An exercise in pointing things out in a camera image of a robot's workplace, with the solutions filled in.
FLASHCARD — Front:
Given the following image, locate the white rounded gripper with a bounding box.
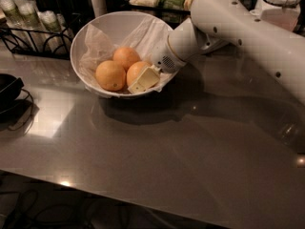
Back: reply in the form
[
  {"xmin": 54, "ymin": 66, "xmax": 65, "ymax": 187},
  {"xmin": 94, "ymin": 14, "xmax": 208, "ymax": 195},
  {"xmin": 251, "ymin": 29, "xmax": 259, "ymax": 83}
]
[{"xmin": 128, "ymin": 37, "xmax": 186, "ymax": 94}]

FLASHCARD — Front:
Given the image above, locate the orange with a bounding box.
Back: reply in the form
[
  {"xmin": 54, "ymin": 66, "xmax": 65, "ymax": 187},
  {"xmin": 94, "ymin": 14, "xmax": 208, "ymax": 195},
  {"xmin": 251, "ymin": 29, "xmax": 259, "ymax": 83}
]
[
  {"xmin": 95, "ymin": 60, "xmax": 126, "ymax": 92},
  {"xmin": 112, "ymin": 47, "xmax": 140, "ymax": 71},
  {"xmin": 126, "ymin": 61, "xmax": 150, "ymax": 86}
]

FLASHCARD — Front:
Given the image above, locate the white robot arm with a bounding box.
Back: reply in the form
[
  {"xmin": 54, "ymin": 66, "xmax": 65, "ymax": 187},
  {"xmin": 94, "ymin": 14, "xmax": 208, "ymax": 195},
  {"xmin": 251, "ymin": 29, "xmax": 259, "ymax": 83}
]
[{"xmin": 149, "ymin": 0, "xmax": 305, "ymax": 103}]

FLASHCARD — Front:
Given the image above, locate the translucent plastic bowl liner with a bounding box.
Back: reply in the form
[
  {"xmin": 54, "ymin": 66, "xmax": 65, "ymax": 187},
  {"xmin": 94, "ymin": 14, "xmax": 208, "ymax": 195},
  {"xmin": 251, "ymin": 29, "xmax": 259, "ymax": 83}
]
[{"xmin": 78, "ymin": 16, "xmax": 175, "ymax": 95}]

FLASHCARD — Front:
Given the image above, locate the white bowl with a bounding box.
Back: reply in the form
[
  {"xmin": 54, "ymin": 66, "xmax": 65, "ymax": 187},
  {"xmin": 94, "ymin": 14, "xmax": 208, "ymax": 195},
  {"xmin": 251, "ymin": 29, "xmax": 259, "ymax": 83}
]
[{"xmin": 70, "ymin": 10, "xmax": 179, "ymax": 99}]

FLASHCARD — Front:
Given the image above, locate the green packet stack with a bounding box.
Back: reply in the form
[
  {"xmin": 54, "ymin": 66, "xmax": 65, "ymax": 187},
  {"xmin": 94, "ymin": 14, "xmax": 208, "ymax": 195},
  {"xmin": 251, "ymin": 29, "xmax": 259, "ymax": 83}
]
[{"xmin": 158, "ymin": 0, "xmax": 185, "ymax": 10}]

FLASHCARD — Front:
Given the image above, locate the cream packet stack right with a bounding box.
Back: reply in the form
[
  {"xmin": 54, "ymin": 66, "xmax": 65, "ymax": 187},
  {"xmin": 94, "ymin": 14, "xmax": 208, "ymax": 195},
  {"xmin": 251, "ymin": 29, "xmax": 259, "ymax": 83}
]
[{"xmin": 184, "ymin": 0, "xmax": 193, "ymax": 10}]

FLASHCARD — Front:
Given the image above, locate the black condiment shelf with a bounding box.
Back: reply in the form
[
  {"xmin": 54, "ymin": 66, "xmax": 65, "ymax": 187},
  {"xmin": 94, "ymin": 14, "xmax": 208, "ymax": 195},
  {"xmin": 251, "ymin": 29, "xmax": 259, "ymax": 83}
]
[{"xmin": 104, "ymin": 0, "xmax": 198, "ymax": 26}]

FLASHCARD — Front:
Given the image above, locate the white cylindrical container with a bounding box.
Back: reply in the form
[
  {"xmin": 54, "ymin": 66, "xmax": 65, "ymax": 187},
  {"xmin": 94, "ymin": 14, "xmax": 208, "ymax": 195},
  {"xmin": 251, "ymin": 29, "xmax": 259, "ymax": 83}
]
[{"xmin": 87, "ymin": 0, "xmax": 109, "ymax": 19}]

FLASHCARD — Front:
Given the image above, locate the right paper cup stack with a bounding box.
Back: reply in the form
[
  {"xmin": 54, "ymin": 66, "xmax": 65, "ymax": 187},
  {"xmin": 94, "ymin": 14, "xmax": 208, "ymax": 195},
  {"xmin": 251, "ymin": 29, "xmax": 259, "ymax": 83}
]
[{"xmin": 39, "ymin": 10, "xmax": 69, "ymax": 55}]

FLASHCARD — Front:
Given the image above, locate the paper cup stack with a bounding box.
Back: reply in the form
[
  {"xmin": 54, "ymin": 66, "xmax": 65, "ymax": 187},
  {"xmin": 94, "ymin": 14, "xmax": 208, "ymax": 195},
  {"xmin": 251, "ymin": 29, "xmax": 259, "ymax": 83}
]
[
  {"xmin": 18, "ymin": 3, "xmax": 44, "ymax": 52},
  {"xmin": 0, "ymin": 0, "xmax": 23, "ymax": 29},
  {"xmin": 39, "ymin": 10, "xmax": 69, "ymax": 55}
]

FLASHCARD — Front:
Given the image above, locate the middle paper cup stack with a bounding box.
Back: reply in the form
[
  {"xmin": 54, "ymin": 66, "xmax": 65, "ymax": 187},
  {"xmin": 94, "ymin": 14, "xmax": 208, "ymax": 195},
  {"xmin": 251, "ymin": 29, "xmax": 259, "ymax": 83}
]
[{"xmin": 18, "ymin": 3, "xmax": 44, "ymax": 52}]

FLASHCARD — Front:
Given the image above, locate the black pan on stand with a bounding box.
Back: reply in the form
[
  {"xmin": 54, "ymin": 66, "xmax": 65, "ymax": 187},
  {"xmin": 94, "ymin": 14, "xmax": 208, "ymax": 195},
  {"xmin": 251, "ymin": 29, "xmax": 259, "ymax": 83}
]
[{"xmin": 0, "ymin": 73, "xmax": 34, "ymax": 131}]

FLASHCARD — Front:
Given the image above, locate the white appliance with lid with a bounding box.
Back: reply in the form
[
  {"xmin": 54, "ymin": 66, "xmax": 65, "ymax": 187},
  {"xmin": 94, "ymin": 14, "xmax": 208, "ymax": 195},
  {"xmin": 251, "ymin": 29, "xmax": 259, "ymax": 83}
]
[{"xmin": 251, "ymin": 0, "xmax": 301, "ymax": 31}]

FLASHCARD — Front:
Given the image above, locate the left paper cup stack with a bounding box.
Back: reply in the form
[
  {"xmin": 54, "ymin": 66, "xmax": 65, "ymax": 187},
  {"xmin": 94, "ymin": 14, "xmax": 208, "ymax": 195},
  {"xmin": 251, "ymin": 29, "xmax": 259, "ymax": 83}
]
[{"xmin": 0, "ymin": 0, "xmax": 23, "ymax": 29}]

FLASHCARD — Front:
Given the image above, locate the black wire cup rack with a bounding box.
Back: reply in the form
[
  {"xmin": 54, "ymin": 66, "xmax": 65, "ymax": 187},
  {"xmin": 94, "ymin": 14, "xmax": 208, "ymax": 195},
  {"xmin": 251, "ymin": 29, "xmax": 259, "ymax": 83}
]
[{"xmin": 0, "ymin": 13, "xmax": 81, "ymax": 60}]

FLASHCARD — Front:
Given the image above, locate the black floor cable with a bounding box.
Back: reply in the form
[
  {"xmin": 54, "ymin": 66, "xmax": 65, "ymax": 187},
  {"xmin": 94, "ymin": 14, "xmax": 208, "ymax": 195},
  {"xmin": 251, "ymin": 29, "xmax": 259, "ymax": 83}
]
[{"xmin": 0, "ymin": 188, "xmax": 134, "ymax": 229}]

